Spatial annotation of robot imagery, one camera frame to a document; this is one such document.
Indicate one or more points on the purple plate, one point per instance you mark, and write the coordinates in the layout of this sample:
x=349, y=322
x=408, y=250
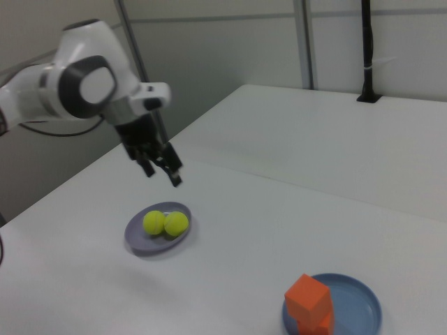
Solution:
x=146, y=244

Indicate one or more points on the grey partition post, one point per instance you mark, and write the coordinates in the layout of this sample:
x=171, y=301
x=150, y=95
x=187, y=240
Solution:
x=306, y=42
x=134, y=45

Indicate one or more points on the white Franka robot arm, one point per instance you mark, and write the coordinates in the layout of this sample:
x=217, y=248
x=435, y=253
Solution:
x=87, y=45

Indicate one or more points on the blue plate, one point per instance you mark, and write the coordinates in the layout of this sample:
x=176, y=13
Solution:
x=356, y=300

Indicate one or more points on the plain yellow tennis ball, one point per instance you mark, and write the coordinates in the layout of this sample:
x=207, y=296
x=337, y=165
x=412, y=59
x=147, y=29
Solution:
x=153, y=223

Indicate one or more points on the black camera pole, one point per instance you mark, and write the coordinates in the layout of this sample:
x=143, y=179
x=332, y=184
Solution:
x=366, y=52

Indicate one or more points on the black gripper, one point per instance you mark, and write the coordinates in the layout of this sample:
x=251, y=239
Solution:
x=139, y=136

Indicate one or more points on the yellow tennis ball HEAD print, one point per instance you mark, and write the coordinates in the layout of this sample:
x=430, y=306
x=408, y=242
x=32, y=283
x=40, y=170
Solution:
x=177, y=224

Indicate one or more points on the orange cube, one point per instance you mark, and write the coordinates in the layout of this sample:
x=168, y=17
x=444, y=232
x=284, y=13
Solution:
x=307, y=296
x=324, y=322

